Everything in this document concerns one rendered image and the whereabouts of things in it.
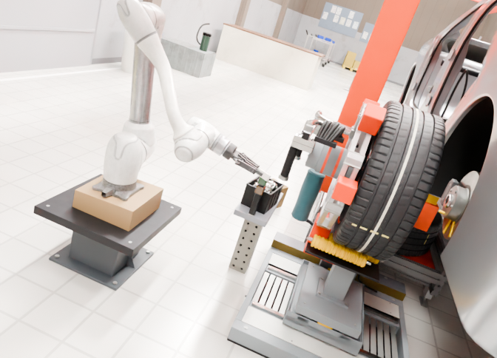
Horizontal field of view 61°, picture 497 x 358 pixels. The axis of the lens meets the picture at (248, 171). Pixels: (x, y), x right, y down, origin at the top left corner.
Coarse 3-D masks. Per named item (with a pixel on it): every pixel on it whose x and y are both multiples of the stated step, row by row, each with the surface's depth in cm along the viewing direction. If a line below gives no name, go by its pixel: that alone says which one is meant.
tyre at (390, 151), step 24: (384, 120) 163; (408, 120) 162; (432, 120) 167; (384, 144) 156; (408, 144) 156; (432, 144) 156; (384, 168) 154; (408, 168) 153; (432, 168) 153; (360, 192) 156; (384, 192) 154; (408, 192) 152; (360, 216) 159; (408, 216) 154; (336, 240) 179; (360, 240) 169; (384, 240) 162
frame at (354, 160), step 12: (360, 132) 164; (348, 144) 208; (348, 156) 160; (360, 156) 160; (336, 180) 210; (324, 204) 202; (336, 204) 166; (324, 216) 176; (336, 216) 171; (324, 228) 187
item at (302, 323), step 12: (300, 276) 228; (300, 288) 217; (288, 312) 195; (288, 324) 196; (300, 324) 195; (312, 324) 193; (312, 336) 195; (324, 336) 193; (336, 336) 192; (348, 336) 191; (360, 336) 196; (348, 348) 192
